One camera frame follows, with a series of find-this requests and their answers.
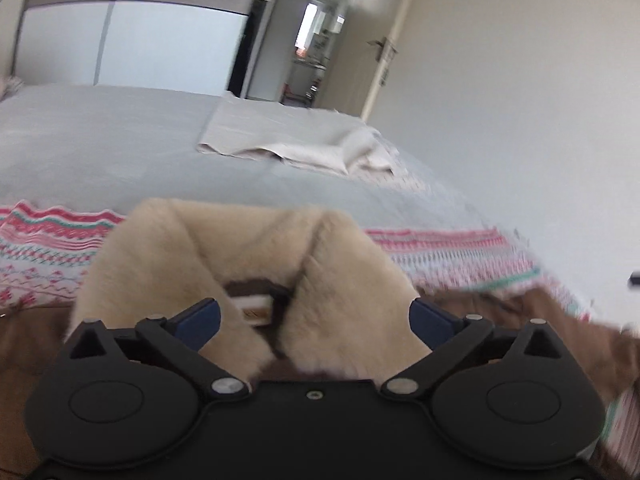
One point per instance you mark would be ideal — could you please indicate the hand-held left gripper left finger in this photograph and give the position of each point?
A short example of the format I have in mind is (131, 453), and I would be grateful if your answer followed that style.
(197, 321)

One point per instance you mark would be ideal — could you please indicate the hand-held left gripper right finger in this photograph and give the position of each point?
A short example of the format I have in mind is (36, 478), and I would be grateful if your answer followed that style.
(431, 321)

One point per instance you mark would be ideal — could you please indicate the brown coat with fur collar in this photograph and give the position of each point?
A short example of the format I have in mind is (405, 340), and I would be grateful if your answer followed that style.
(175, 260)

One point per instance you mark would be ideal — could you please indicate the red and green patterned blanket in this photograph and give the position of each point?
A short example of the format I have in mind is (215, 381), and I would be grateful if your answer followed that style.
(50, 250)

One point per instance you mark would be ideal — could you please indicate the beige folded cloth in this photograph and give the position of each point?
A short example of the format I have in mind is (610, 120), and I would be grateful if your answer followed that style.
(280, 130)

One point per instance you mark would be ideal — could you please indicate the beige room door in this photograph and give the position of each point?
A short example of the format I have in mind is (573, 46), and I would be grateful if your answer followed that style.
(360, 50)

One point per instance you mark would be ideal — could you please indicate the white and grey wardrobe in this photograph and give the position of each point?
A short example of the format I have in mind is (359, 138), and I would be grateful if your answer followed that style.
(150, 35)

